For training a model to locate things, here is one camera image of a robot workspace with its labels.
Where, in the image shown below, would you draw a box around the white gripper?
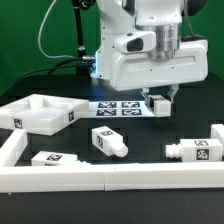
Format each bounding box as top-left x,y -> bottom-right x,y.
110,40 -> 208,108

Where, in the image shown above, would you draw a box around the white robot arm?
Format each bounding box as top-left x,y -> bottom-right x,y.
92,0 -> 208,101

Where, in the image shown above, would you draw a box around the white sheet with tags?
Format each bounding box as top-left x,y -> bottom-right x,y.
83,101 -> 154,118

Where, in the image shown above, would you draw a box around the white U-shaped fence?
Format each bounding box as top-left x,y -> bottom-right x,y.
0,129 -> 224,193

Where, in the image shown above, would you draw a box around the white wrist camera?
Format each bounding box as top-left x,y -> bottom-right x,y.
114,31 -> 156,54

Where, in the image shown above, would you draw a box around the black camera pole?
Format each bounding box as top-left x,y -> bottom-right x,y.
71,0 -> 96,76

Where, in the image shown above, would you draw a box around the black cables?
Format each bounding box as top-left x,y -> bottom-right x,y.
13,56 -> 98,88

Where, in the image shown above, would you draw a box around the grey cable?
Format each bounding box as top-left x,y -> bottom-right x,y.
37,0 -> 84,61

